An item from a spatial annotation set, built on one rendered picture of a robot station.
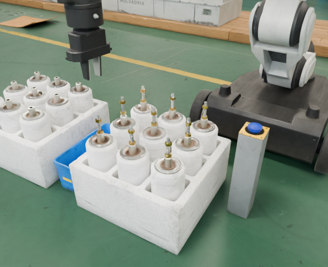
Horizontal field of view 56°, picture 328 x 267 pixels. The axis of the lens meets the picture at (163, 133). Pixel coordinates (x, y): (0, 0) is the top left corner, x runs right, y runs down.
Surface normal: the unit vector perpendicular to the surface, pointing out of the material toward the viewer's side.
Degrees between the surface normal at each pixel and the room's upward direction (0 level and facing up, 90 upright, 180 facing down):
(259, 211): 0
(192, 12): 90
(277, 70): 54
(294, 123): 45
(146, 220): 90
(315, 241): 0
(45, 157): 90
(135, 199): 90
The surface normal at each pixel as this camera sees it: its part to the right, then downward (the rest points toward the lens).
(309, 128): -0.38, -0.26
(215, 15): -0.54, 0.46
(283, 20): -0.51, 0.17
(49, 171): 0.87, 0.26
